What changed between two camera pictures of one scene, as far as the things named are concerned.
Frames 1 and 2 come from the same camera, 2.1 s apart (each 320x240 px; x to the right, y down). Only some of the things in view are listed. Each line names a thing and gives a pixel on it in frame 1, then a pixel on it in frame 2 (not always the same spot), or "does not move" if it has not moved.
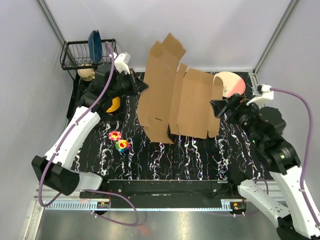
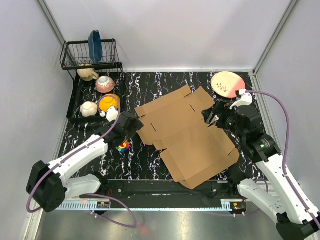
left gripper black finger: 140,86 -> 134,125
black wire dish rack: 75,55 does not move
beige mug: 86,74 does not move
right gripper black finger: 218,106 -> 208,114
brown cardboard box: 177,100 -> 195,152
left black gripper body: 125,85 -> 127,136
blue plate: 95,46 does not move
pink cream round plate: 232,83 does not move
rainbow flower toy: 122,145 does not move
